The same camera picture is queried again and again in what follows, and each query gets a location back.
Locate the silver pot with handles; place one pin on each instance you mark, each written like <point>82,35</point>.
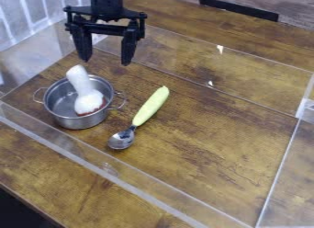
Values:
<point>58,99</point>

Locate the red and white toy mushroom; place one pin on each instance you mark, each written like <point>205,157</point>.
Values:
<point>90,99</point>

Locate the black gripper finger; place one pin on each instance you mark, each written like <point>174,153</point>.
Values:
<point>82,37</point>
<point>130,42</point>

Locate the black bar on table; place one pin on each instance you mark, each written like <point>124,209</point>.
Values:
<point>245,10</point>

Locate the spoon with yellow-green handle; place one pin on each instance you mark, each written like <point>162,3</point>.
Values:
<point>123,138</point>

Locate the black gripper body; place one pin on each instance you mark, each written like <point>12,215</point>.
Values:
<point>83,17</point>

